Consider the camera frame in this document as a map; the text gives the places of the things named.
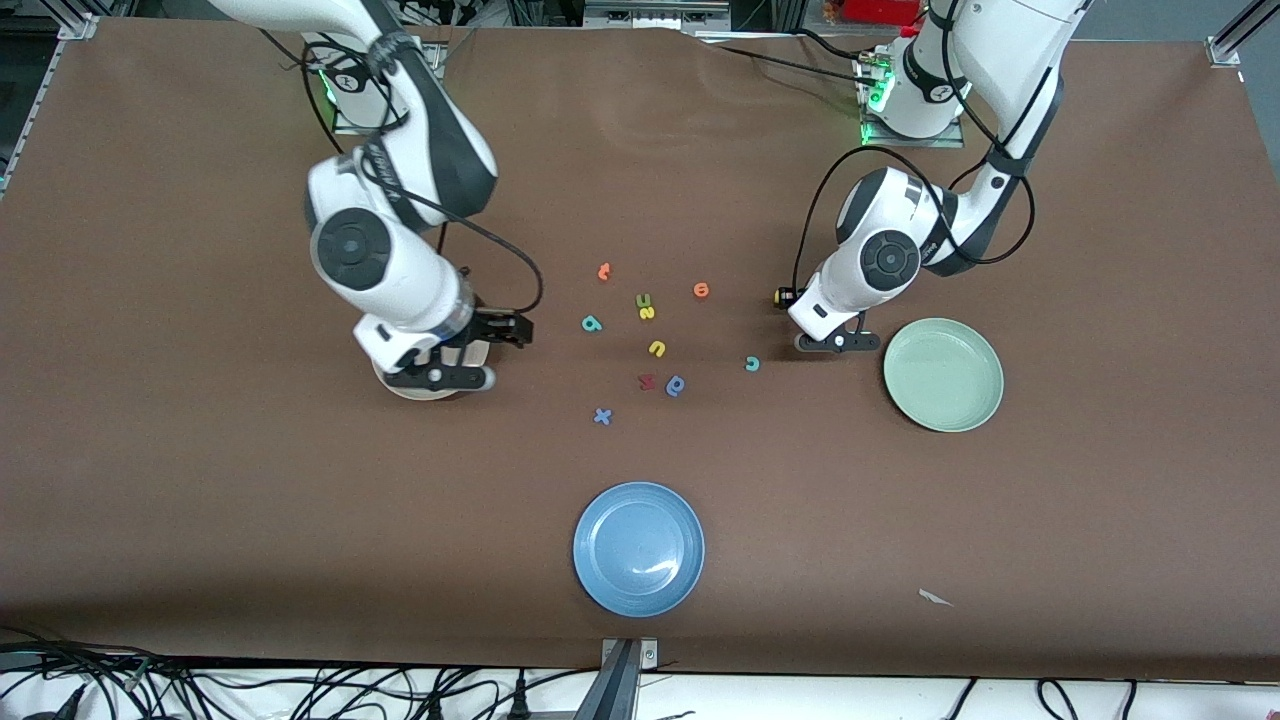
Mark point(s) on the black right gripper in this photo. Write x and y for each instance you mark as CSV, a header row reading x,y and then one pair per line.
x,y
492,328

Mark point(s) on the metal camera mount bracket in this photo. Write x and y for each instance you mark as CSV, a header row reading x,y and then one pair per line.
x,y
625,690

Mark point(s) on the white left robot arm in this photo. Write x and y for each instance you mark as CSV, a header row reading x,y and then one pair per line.
x,y
850,285

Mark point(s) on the blue plate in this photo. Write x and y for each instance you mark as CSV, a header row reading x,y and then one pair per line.
x,y
638,550

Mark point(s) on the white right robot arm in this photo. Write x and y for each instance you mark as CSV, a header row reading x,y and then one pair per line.
x,y
400,275

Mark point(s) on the grey metal frame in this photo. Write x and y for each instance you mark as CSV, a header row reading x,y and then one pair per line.
x,y
655,15

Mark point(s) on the large table cover sheet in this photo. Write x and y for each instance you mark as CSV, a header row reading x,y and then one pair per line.
x,y
200,500

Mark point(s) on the red box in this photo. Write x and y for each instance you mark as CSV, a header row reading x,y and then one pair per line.
x,y
880,10

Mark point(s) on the pale green plate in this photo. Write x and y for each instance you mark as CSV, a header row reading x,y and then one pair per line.
x,y
943,375

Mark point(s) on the white paper scrap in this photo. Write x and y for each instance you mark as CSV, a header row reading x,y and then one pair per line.
x,y
935,597

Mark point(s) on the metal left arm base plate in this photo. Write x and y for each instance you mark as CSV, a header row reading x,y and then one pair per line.
x,y
950,142

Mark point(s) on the blue foam letter a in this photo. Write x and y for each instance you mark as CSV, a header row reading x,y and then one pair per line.
x,y
676,386

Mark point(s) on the aluminium corner profile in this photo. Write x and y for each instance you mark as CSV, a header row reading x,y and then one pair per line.
x,y
1235,40
75,25

